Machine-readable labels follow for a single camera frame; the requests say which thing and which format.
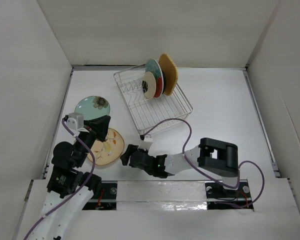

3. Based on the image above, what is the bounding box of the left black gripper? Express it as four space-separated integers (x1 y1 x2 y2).
75 114 111 166

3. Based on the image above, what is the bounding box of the beige bird painted plate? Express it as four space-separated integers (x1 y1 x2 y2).
91 128 125 166

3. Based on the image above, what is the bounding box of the cream bowl with black marks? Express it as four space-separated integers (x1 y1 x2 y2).
142 71 157 99

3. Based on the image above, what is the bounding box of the red and teal plate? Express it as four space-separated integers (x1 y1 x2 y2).
145 58 164 98

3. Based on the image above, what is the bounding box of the orange woven square plate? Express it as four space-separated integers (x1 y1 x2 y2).
158 53 179 96

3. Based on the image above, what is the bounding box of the small black plate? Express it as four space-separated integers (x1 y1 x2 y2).
162 72 168 95

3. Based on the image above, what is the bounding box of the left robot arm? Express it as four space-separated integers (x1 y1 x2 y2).
29 112 111 240

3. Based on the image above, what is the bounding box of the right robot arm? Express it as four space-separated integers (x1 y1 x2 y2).
120 135 240 197

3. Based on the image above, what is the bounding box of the teal flower plate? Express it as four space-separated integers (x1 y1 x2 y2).
74 96 111 121

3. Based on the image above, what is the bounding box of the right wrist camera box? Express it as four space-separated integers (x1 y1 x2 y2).
139 134 153 151

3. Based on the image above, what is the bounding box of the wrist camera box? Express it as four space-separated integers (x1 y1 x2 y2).
139 134 153 151
66 112 84 131

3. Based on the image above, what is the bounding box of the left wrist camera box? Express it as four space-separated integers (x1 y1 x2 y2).
66 112 84 131

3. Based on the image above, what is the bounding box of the silver wire dish rack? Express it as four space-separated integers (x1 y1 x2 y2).
113 64 193 135

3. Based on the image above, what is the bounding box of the metal base rail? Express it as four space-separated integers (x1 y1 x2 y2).
84 180 253 211

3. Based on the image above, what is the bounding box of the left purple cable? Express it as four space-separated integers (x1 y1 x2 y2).
23 117 96 240

